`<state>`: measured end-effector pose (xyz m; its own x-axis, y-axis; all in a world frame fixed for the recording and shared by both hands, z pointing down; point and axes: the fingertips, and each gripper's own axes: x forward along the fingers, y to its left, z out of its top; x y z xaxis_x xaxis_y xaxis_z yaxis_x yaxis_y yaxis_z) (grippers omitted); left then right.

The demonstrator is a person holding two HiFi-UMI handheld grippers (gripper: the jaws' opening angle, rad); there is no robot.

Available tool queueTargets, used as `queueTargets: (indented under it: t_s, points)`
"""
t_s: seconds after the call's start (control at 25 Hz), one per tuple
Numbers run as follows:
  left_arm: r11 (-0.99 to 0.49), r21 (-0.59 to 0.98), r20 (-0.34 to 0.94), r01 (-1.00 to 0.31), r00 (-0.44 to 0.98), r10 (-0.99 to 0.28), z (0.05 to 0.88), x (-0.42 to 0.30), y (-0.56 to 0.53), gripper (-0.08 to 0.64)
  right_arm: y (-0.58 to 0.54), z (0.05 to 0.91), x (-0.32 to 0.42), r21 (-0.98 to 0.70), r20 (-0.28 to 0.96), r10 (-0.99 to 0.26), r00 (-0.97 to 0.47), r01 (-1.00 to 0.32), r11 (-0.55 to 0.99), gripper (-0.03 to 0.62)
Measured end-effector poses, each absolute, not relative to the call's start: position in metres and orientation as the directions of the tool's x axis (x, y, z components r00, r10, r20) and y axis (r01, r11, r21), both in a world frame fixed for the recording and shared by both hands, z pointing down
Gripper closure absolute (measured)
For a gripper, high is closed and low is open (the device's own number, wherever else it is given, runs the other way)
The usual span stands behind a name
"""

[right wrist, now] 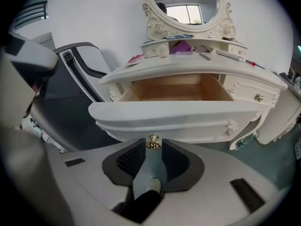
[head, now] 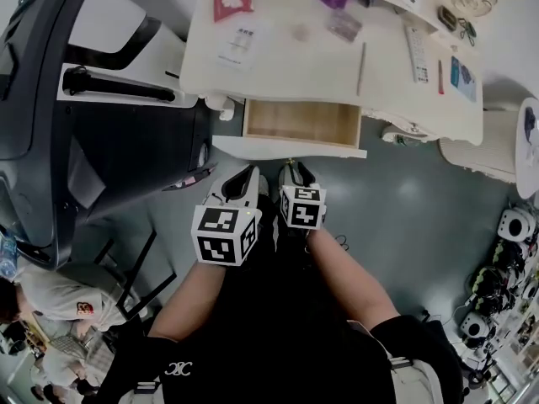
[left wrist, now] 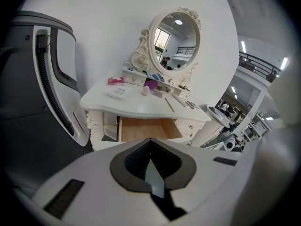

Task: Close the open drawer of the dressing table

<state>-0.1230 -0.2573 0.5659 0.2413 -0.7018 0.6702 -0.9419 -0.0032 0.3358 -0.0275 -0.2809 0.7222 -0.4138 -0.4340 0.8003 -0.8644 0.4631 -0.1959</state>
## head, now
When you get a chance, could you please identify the cream vanity dressing table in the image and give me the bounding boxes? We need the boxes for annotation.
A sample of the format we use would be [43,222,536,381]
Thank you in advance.
[179,0,485,147]

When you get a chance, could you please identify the green scissors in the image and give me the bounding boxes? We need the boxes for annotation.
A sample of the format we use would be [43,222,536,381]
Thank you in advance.
[458,16,479,40]

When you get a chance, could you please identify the white round side table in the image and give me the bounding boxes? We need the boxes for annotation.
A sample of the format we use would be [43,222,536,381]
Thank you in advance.
[437,97,539,201]

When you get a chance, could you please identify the small black case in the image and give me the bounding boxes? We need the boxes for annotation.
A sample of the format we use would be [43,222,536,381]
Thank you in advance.
[436,5,458,31]

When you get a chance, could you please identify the white leaflet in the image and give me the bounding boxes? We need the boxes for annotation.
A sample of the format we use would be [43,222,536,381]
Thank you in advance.
[216,24,259,73]

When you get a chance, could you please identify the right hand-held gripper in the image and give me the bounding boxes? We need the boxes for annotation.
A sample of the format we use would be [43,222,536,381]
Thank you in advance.
[278,162,328,230]

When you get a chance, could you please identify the large cream wooden drawer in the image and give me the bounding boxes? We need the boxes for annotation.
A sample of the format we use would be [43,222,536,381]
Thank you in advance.
[212,98,369,161]

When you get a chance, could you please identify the pile of black green gear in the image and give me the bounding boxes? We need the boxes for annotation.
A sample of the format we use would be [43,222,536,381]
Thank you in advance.
[470,241,539,316]

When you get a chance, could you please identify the large black wheeled machine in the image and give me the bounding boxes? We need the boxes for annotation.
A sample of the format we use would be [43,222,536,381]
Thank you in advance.
[0,0,218,269]

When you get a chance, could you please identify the white remote control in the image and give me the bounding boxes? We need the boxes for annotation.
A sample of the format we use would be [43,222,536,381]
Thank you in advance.
[403,24,432,85]

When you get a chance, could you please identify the person's black clothing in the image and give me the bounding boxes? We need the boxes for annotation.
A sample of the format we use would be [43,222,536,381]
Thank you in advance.
[94,191,464,404]

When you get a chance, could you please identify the clear plastic packet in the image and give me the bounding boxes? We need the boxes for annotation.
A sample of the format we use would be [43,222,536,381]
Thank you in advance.
[325,10,364,42]

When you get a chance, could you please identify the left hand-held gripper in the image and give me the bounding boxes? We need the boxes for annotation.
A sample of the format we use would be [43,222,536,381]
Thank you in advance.
[191,165,263,268]

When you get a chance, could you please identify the person's left forearm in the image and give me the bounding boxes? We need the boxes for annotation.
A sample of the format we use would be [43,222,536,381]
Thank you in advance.
[149,258,232,343]

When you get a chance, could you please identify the pink packet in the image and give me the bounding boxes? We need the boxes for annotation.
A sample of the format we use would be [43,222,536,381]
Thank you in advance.
[213,0,256,24]

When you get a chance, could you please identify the white round device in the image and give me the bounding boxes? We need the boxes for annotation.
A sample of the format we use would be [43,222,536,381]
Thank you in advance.
[496,207,538,242]
[458,311,494,341]

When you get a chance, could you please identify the person's right forearm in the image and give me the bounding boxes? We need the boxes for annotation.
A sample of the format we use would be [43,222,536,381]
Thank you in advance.
[308,227,401,332]

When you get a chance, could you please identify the black metal chair frame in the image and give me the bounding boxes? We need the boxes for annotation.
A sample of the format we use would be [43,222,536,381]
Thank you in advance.
[93,226,178,322]

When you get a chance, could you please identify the blue booklet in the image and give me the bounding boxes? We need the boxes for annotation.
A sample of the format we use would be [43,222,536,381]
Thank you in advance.
[449,55,478,103]

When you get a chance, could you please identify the thin wooden stick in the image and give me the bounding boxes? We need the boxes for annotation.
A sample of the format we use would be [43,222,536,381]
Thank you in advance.
[356,42,367,98]

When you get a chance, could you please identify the clear water bottle blue label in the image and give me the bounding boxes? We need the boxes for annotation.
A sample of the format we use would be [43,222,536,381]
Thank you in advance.
[0,229,20,278]

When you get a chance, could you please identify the coiled white cord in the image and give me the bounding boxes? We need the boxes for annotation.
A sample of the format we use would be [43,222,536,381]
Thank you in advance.
[445,0,494,17]

